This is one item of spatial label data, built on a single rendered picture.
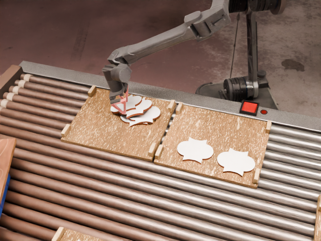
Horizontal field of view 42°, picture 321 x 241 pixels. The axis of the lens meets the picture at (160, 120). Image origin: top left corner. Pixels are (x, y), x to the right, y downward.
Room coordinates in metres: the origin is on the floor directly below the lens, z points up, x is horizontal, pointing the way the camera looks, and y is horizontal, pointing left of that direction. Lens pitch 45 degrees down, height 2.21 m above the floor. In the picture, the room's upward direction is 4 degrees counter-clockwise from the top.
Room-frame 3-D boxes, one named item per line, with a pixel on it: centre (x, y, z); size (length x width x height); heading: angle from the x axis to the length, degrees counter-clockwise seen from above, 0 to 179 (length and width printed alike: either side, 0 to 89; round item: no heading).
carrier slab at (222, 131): (1.14, -0.22, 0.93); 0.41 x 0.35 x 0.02; 68
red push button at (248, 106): (1.33, -0.40, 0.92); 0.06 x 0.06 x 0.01; 68
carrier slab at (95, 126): (1.30, 0.18, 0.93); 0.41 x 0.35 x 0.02; 69
